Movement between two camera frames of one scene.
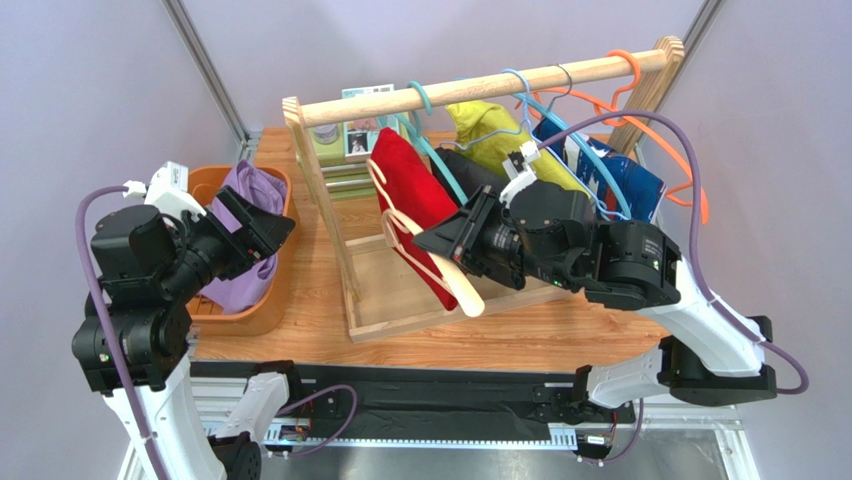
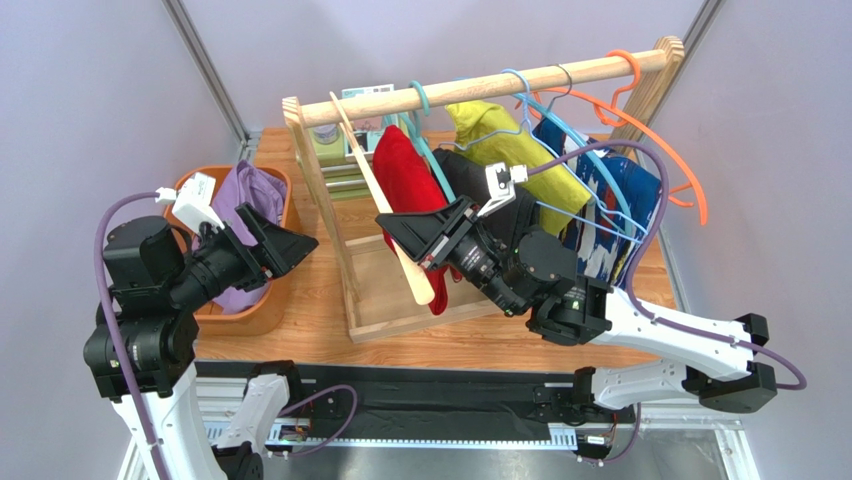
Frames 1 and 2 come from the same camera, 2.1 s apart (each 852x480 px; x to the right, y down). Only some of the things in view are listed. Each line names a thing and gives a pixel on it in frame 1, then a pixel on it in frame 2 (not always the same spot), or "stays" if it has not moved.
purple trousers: (266, 187) stays
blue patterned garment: (636, 187) stays
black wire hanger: (568, 89) stays
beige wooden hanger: (467, 298) → (417, 278)
